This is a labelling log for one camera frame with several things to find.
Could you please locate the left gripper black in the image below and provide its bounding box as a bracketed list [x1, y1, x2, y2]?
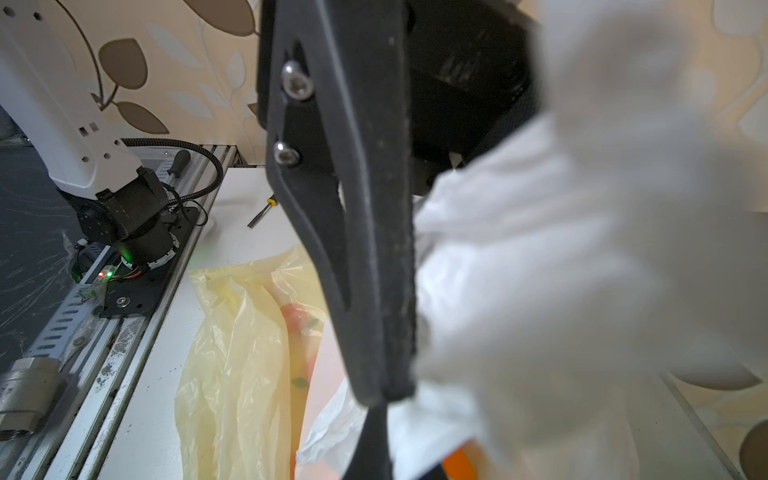
[256, 0, 538, 408]

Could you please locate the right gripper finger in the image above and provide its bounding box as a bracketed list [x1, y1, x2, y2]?
[342, 406, 392, 480]

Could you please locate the orange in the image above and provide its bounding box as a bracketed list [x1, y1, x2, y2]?
[441, 448, 478, 480]

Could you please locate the white plastic bag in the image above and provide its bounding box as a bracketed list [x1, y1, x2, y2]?
[295, 0, 768, 480]

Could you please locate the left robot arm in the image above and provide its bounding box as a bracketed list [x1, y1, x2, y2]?
[1, 1, 536, 407]

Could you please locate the small screwdriver left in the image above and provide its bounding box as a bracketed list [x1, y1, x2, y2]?
[247, 195, 278, 229]

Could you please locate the yellow plastic bag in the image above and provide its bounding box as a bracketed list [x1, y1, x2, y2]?
[174, 245, 329, 479]

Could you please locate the metal cylinder fitting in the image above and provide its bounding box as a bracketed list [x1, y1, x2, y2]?
[1, 357, 61, 442]

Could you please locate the black handled tool on rail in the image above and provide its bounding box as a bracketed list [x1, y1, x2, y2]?
[167, 149, 191, 181]

